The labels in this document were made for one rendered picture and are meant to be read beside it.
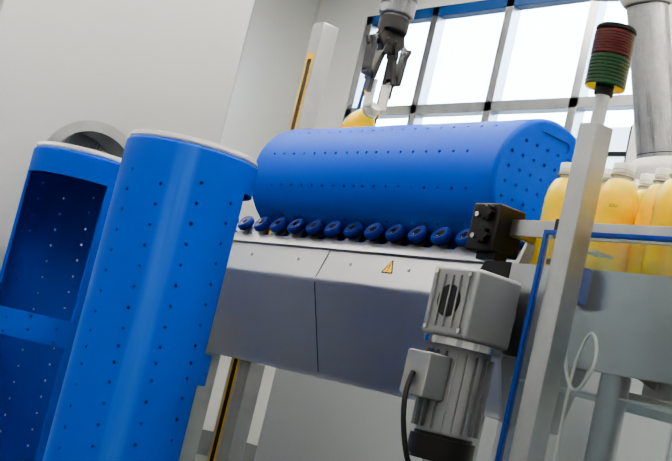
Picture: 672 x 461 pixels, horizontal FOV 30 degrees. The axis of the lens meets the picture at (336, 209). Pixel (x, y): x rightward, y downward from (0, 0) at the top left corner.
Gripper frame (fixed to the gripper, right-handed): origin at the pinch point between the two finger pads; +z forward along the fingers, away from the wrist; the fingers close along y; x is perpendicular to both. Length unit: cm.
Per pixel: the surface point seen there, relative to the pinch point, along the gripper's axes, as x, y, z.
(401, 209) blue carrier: 34.3, 12.5, 30.8
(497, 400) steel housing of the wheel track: 71, 9, 66
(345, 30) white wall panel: -417, -274, -154
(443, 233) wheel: 48, 12, 35
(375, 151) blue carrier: 23.1, 14.2, 18.4
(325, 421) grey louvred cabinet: -184, -151, 86
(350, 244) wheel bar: 18.8, 11.8, 39.2
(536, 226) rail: 84, 22, 35
